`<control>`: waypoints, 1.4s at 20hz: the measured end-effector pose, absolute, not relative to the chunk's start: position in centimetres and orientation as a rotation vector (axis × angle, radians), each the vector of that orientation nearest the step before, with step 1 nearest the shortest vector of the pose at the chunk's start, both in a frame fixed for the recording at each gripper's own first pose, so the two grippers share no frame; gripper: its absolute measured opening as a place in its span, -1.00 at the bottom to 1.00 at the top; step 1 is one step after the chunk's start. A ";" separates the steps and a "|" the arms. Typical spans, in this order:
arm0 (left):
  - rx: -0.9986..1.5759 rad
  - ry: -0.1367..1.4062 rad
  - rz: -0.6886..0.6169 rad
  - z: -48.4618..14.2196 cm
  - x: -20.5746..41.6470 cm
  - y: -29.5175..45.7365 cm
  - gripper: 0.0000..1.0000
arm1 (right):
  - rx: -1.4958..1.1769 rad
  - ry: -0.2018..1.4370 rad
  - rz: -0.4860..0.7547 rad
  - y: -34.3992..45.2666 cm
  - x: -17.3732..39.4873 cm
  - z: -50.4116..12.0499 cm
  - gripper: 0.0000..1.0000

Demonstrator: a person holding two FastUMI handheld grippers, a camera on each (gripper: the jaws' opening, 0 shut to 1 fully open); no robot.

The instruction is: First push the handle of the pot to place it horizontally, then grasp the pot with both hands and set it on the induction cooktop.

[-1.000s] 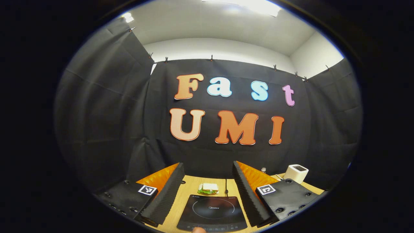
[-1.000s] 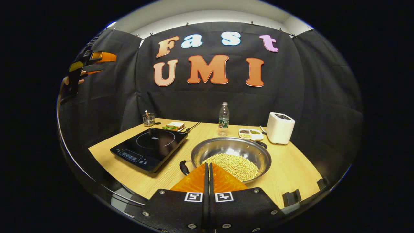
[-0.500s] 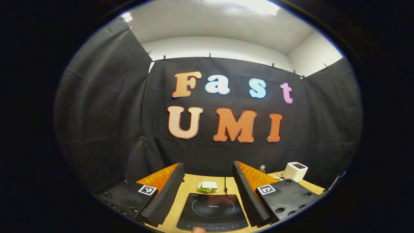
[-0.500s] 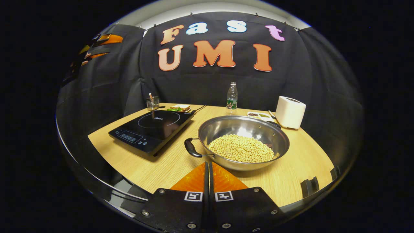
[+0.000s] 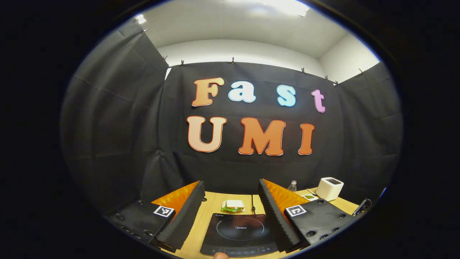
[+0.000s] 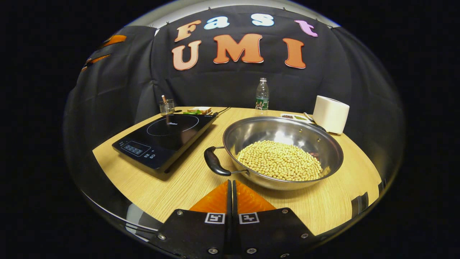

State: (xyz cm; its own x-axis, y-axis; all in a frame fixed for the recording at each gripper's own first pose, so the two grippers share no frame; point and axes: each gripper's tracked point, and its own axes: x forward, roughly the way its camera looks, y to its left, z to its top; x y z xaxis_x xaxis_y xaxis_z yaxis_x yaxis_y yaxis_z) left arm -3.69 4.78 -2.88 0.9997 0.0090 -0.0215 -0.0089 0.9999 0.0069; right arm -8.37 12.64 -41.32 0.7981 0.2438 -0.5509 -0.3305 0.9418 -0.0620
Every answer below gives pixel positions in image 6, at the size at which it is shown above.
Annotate black induction cooktop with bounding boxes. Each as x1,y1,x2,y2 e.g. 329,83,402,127
112,113,219,174

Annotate sandwich with lettuce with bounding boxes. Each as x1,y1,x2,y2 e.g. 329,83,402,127
184,106,212,115

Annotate metal wire utensil holder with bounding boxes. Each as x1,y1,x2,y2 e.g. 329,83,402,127
159,95,175,115

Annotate clear plastic water bottle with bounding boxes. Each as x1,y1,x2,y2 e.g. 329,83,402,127
256,77,270,110

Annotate black backdrop cloth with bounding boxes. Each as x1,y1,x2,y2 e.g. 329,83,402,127
65,4,405,187

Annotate white toaster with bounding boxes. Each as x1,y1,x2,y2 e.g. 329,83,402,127
313,95,350,135

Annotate white divided dish of beans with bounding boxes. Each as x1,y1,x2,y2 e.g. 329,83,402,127
280,113,310,123

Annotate steel pot with black handles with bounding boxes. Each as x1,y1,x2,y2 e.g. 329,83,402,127
204,116,344,191

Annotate heap of yellow soybeans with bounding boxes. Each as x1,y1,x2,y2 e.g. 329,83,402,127
237,140,323,181

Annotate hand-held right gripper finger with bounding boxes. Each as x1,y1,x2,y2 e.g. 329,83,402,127
149,180,232,259
233,180,317,259

